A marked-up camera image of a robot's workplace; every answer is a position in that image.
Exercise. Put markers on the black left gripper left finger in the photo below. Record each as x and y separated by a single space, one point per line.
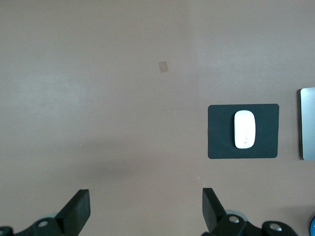
73 216

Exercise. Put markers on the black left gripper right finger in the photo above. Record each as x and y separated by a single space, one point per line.
214 216

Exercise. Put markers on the white computer mouse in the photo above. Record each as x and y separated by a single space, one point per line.
244 129

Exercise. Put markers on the black mouse pad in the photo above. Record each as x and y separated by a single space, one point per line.
219 132

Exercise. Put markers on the blue desk lamp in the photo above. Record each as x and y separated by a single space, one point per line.
313 225

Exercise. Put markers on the silver closed laptop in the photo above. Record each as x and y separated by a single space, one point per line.
308 123

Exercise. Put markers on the small brown tape patch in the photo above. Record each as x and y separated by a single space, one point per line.
163 67

